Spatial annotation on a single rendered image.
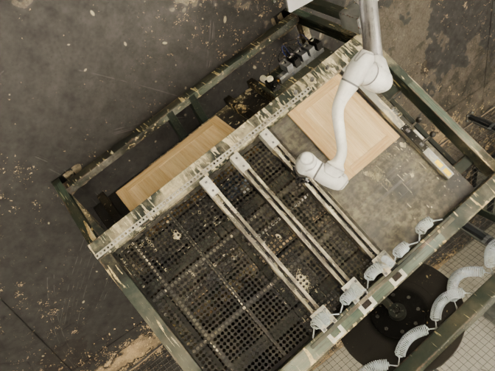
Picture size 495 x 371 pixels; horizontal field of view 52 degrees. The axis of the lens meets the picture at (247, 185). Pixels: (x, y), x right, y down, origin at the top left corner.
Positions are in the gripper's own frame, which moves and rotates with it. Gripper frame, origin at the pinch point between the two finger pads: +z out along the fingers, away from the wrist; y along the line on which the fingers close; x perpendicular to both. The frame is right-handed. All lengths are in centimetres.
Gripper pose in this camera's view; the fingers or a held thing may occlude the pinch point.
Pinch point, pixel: (298, 179)
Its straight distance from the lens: 302.0
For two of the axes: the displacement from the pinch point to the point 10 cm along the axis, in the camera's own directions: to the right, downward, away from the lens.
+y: 6.4, 7.4, -1.9
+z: -0.2, 2.6, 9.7
